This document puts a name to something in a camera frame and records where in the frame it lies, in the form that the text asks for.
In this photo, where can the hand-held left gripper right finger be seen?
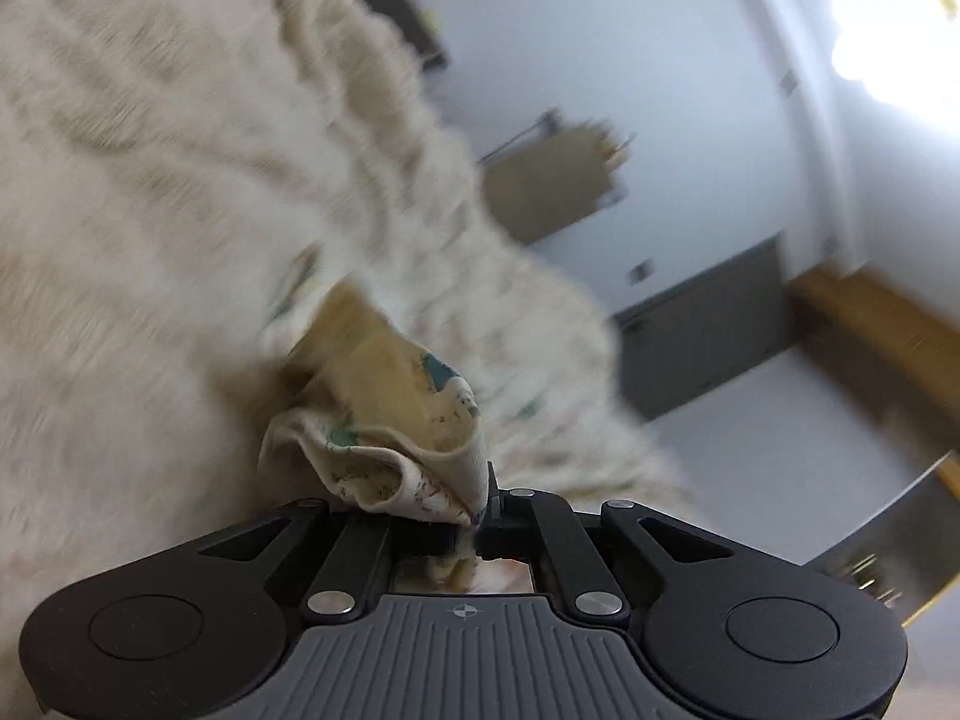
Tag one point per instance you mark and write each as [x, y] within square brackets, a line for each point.
[499, 532]

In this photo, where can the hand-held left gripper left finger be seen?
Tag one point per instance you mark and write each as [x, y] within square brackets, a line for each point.
[375, 540]

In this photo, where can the dog print fitted sheet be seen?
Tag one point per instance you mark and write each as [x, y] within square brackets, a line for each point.
[390, 405]

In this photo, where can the grey door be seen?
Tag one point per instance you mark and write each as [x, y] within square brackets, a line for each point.
[705, 330]

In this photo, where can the beige small fridge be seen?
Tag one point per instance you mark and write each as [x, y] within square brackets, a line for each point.
[547, 187]

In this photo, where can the cream fluffy blanket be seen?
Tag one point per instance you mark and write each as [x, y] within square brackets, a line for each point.
[150, 202]

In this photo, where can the dark wall switch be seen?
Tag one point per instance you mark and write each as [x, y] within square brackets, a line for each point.
[640, 271]

